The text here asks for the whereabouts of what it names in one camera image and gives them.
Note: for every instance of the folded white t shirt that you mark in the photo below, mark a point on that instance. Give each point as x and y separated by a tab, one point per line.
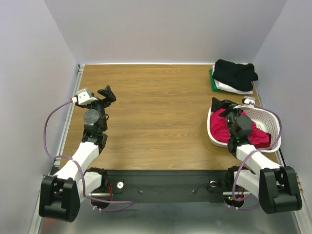
229	89

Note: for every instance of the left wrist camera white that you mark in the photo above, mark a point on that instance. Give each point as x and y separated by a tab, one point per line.
83	97

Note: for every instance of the white plastic laundry basket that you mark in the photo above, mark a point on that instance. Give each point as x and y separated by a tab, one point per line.
265	120

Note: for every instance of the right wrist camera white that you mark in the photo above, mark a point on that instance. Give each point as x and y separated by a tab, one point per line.
247	103

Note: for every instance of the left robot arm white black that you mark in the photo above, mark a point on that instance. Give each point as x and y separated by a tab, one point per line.
62	193

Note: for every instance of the dark red t shirt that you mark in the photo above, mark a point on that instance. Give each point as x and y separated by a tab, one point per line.
264	142

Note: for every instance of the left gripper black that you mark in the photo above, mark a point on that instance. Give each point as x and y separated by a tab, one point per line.
100	100

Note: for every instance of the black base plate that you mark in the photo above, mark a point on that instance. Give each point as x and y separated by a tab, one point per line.
165	186

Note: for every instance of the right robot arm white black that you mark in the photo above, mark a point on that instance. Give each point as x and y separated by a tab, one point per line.
275	186

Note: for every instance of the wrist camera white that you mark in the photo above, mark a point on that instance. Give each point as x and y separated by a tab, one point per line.
83	97
247	103

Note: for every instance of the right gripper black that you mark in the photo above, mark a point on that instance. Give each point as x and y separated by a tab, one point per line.
227	110

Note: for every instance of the left aluminium rail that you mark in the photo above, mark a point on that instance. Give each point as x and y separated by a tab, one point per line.
64	134

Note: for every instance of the folded green t shirt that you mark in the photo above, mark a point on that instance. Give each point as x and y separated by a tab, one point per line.
213	85

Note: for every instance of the pink t shirt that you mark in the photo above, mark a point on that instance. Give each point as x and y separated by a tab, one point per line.
220	131

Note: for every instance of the folded black t shirt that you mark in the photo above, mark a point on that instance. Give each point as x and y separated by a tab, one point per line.
236	75

